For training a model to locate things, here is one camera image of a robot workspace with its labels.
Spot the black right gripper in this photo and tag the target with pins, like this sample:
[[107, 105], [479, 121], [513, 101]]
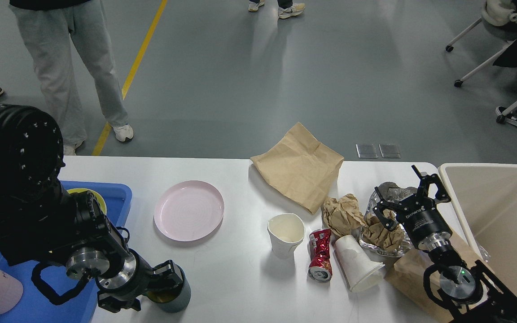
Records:
[[424, 221]]

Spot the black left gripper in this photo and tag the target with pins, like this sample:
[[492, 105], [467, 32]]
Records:
[[121, 285]]

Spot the dark teal mug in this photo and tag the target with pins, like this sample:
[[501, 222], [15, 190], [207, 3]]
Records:
[[173, 300]]

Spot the brown paper bag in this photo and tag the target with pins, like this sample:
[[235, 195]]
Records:
[[300, 167], [407, 276]]

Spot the pink plate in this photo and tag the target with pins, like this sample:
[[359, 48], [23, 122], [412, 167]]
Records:
[[189, 211]]

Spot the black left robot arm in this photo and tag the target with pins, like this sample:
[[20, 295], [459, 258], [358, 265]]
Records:
[[68, 234]]

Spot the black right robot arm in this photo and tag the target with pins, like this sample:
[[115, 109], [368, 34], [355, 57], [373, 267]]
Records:
[[471, 294]]

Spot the crumpled silver foil wrapper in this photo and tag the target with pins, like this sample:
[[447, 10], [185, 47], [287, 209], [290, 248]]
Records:
[[392, 193]]

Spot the crumpled brown paper in foil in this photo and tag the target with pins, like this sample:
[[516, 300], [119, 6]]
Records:
[[376, 234]]

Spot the right floor outlet cover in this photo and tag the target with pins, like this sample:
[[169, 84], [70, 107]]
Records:
[[390, 151]]

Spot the floor outlet cover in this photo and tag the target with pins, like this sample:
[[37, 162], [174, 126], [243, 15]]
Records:
[[390, 151], [366, 151]]

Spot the crumpled brown paper ball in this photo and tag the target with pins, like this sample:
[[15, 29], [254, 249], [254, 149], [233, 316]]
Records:
[[342, 215]]

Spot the yellow plate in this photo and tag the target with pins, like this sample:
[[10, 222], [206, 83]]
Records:
[[98, 197]]

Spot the left floor outlet cover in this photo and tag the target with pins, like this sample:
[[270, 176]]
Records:
[[366, 151]]

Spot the lying white paper cup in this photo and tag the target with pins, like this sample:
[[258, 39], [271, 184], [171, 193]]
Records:
[[360, 271]]

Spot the beige plastic bin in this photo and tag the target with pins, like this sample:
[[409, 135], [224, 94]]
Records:
[[484, 197]]

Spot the blue plastic tray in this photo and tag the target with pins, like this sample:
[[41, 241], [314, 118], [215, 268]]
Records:
[[33, 307]]

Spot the crushed red soda can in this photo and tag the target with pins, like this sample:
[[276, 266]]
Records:
[[320, 267]]

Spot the flat brown paper bag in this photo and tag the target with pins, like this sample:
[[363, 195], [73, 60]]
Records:
[[300, 167]]

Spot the upright white paper cup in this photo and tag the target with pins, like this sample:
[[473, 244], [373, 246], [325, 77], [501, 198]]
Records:
[[286, 232]]

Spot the white office chair right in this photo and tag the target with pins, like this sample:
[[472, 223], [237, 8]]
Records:
[[499, 19]]

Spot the walking person white sneakers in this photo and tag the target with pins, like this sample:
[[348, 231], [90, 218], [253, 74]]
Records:
[[286, 8]]

